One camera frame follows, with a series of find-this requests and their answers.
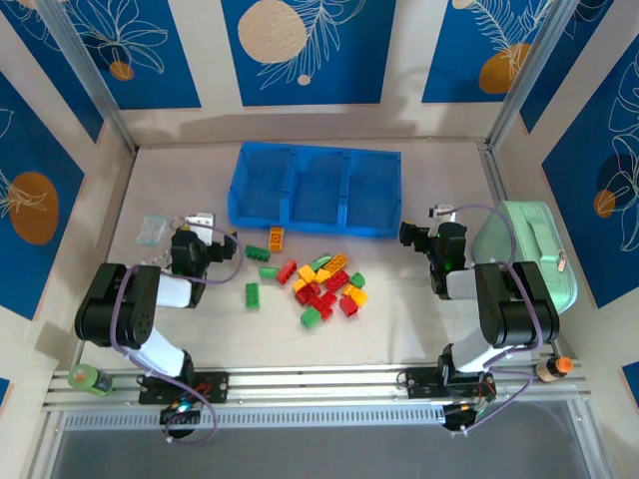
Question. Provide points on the long green lego brick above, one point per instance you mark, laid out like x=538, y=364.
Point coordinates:
x=257, y=254

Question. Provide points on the orange lego brick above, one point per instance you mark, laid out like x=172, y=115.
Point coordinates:
x=276, y=238
x=338, y=262

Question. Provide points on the green sloped lego brick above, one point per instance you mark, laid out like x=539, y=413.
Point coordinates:
x=321, y=261
x=310, y=318
x=268, y=273

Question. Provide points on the wide green lego brick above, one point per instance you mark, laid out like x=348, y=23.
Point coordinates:
x=252, y=296

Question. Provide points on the red lego brick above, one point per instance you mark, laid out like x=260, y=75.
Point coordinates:
x=348, y=306
x=307, y=294
x=337, y=282
x=324, y=304
x=286, y=272

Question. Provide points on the blue three-compartment plastic bin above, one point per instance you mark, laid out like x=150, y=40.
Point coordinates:
x=314, y=189

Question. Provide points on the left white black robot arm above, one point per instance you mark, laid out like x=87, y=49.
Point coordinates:
x=115, y=309

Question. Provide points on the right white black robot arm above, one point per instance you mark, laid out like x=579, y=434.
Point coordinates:
x=519, y=309

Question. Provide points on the small clear plastic bag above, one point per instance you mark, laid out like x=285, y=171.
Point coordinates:
x=152, y=230

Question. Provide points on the small green lego brick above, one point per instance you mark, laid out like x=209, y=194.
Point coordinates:
x=357, y=279

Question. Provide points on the mint green zip case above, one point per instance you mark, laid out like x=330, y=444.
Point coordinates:
x=539, y=239

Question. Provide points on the small bottle with orange cap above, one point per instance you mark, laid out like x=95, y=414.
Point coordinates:
x=553, y=369

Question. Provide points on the green tape roll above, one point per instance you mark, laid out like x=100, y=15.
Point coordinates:
x=90, y=379

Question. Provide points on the left black connector module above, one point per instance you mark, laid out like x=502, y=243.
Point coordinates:
x=180, y=418

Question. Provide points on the black connector module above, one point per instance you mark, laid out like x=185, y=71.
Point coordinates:
x=461, y=418
x=180, y=418

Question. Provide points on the right black connector module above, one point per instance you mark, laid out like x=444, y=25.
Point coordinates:
x=461, y=418

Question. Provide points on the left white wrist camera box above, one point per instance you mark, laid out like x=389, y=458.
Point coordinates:
x=199, y=220

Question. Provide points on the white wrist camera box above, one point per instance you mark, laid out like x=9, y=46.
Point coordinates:
x=199, y=220
x=441, y=211

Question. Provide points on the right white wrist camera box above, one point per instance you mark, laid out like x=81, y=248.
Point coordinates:
x=441, y=211

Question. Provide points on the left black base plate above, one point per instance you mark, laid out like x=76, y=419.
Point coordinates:
x=214, y=386

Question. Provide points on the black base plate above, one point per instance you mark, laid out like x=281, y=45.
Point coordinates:
x=424, y=384
x=214, y=386

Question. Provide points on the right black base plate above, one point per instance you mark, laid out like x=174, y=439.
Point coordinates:
x=424, y=384

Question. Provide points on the blue leaf print wall panel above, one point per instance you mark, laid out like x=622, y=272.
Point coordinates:
x=4, y=391
x=349, y=75
x=631, y=378
x=449, y=75
x=50, y=55
x=589, y=224
x=30, y=149
x=559, y=65
x=140, y=75

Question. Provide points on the aluminium rail frame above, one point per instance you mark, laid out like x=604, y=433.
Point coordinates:
x=324, y=379

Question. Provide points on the aluminium frame post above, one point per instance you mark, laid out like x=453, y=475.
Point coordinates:
x=80, y=50
x=540, y=50

